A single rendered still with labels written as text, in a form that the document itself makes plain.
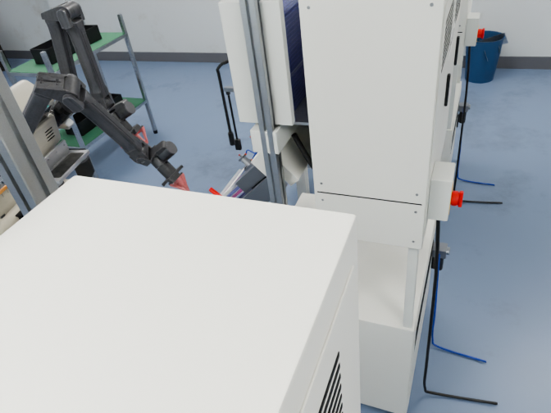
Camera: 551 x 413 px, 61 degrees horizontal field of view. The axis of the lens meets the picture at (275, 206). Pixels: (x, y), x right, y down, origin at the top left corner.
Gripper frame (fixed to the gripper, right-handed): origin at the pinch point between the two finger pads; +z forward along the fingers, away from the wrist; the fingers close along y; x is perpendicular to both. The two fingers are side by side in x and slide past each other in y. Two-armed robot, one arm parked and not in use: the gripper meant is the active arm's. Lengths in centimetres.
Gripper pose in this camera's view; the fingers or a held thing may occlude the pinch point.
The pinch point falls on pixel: (187, 190)
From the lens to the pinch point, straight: 195.3
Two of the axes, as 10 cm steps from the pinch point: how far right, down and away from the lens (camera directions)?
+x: -6.6, 3.6, 6.6
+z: 6.6, 7.0, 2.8
